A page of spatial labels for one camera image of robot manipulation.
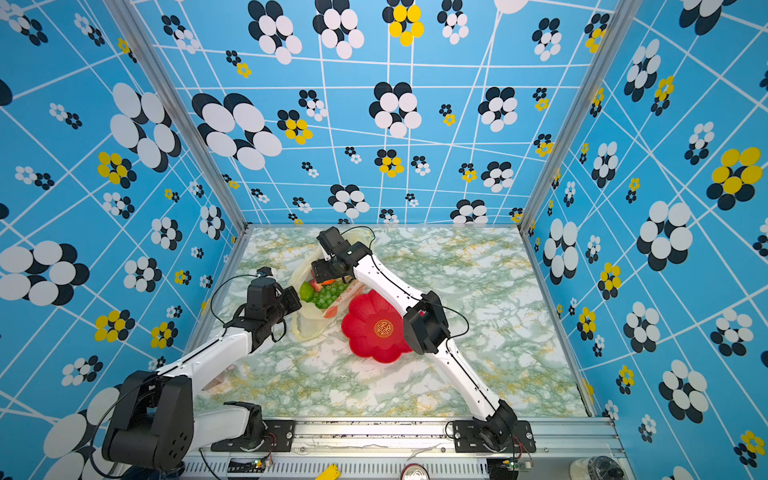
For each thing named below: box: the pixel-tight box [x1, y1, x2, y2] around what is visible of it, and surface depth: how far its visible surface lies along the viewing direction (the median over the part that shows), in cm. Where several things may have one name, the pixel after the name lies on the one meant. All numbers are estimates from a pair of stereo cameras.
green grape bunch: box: [312, 281, 349, 309], surface depth 98 cm
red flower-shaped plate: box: [341, 290, 413, 363], surface depth 94 cm
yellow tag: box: [315, 463, 341, 480], surface depth 70 cm
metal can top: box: [401, 463, 430, 480], surface depth 61 cm
